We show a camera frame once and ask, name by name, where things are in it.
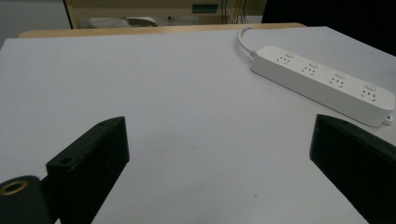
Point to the dark green box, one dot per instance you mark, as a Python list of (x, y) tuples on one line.
[(204, 7)]

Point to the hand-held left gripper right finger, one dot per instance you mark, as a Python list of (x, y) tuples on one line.
[(355, 161)]

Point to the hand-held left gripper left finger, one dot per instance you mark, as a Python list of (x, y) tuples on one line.
[(90, 161)]

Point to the grey chair seat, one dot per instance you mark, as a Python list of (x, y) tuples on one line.
[(123, 21)]

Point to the white power strip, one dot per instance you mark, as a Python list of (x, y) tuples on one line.
[(323, 82)]

